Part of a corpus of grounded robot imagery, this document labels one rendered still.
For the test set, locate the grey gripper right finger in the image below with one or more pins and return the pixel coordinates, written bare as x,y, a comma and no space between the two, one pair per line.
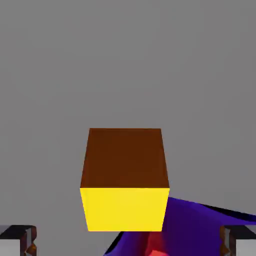
243,233

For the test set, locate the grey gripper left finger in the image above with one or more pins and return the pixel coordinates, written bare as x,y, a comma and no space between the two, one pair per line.
12,233

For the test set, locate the small red cube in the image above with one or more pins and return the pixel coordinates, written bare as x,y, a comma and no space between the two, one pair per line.
157,253

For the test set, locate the small yellow cube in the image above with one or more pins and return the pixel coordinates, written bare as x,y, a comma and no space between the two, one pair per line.
124,208

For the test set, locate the large purple box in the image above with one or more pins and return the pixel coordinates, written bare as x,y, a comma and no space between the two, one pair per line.
192,228

